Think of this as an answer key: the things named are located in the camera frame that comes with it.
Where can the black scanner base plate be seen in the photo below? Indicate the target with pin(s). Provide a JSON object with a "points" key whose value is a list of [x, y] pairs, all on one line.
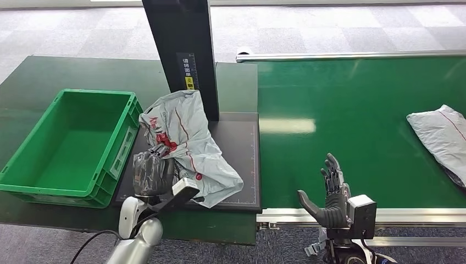
{"points": [[236, 153]]}

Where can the silver conveyor side rail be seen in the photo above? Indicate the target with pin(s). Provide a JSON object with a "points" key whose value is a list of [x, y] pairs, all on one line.
{"points": [[346, 56], [418, 216]]}

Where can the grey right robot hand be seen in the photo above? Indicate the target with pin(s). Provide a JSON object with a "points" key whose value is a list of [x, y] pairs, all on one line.
{"points": [[335, 211]]}

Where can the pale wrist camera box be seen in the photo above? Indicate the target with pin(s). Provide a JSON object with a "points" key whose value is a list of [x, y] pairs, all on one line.
{"points": [[364, 215], [182, 191]]}

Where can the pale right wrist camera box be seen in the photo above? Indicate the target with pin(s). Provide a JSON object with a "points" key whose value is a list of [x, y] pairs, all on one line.
{"points": [[364, 215]]}

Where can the yellow label on column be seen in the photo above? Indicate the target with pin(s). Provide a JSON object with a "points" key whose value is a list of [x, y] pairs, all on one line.
{"points": [[189, 83]]}

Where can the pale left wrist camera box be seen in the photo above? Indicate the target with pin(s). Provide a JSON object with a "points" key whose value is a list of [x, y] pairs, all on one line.
{"points": [[182, 191]]}

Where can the silver conveyor frame bar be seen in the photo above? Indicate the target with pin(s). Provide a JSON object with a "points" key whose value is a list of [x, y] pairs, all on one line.
{"points": [[418, 241]]}

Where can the plain grey package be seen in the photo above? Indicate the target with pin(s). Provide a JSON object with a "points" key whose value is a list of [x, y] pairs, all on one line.
{"points": [[440, 138]]}

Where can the grey package with red print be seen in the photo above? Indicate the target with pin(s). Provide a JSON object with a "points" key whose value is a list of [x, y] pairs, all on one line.
{"points": [[196, 145]]}

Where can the green conveyor belt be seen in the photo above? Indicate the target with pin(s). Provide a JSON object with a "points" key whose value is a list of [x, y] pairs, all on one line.
{"points": [[346, 120]]}

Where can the green plastic crate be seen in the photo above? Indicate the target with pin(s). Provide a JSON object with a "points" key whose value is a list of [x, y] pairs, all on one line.
{"points": [[62, 149]]}

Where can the black scanner column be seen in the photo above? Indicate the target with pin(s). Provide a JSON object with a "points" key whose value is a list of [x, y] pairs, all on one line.
{"points": [[182, 36]]}

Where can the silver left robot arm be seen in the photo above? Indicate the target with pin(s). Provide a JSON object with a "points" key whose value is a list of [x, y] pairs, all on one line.
{"points": [[136, 240]]}

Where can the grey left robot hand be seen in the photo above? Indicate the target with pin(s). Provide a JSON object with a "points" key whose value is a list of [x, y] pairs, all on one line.
{"points": [[153, 173]]}

